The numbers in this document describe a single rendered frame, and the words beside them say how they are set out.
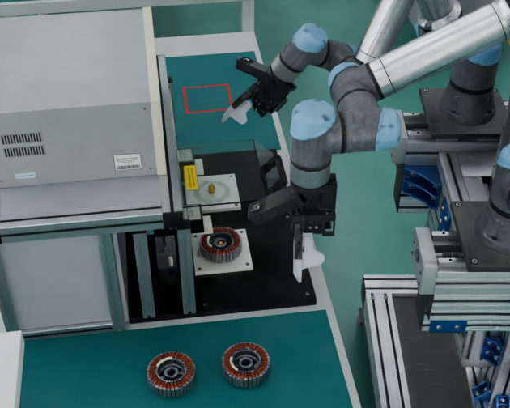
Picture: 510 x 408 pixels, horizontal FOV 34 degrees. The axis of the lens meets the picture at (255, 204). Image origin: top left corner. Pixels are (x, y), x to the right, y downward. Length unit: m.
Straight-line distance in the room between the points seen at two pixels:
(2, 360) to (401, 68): 0.87
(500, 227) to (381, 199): 1.77
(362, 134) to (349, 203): 2.14
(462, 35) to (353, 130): 0.28
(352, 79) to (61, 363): 0.98
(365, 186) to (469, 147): 1.39
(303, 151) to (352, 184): 2.25
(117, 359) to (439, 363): 1.14
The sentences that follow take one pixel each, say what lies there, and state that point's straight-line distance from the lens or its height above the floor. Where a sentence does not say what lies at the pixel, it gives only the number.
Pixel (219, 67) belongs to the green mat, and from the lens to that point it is 3.05.
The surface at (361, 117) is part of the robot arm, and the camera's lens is 1.49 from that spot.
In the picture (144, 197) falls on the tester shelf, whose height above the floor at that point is 1.11.
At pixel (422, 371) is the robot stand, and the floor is 0.21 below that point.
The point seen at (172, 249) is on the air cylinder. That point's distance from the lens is 2.19.
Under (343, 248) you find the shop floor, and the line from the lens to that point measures 3.40.
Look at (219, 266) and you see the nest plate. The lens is 2.20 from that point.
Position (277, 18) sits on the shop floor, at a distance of 4.97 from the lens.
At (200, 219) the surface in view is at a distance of 2.13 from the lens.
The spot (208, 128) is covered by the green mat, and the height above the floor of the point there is 0.75.
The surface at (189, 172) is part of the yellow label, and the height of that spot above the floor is 1.07.
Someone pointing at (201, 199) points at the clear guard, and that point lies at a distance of 1.96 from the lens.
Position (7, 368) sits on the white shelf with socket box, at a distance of 1.49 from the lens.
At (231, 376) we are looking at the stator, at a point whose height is 0.78.
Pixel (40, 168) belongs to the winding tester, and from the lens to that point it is 1.95.
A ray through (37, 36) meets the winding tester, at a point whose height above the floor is 1.32.
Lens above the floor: 2.32
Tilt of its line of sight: 40 degrees down
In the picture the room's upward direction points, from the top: straight up
